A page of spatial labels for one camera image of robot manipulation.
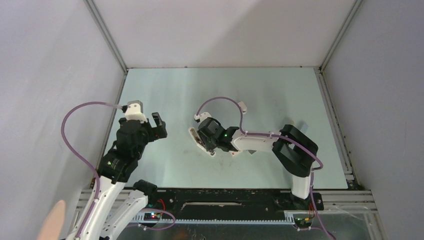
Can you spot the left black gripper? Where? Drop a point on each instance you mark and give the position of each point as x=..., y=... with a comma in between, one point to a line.
x=159, y=131

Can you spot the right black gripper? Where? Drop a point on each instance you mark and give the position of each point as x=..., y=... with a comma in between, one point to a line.
x=209, y=146

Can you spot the long white stapler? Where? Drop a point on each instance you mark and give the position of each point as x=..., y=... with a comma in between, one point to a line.
x=199, y=143

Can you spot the small white mini stapler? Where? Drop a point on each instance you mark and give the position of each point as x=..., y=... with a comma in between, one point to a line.
x=243, y=106

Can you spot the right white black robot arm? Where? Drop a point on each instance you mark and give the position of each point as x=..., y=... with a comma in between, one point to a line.
x=294, y=150

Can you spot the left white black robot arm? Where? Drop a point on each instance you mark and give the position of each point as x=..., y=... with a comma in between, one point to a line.
x=115, y=168

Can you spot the left small circuit board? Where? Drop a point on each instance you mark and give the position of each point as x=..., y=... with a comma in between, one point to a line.
x=152, y=216

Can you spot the small circuit board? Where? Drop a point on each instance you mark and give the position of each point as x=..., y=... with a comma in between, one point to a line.
x=152, y=216
x=303, y=223

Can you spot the right small circuit board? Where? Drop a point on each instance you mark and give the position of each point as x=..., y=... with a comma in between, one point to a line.
x=303, y=223

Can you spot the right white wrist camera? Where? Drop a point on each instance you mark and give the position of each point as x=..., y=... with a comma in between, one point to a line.
x=201, y=117

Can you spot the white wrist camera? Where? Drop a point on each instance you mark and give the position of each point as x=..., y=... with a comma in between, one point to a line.
x=201, y=117
x=133, y=111

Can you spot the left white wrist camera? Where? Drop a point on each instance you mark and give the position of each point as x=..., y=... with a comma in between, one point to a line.
x=133, y=111

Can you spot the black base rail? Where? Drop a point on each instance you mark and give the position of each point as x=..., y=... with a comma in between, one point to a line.
x=233, y=205

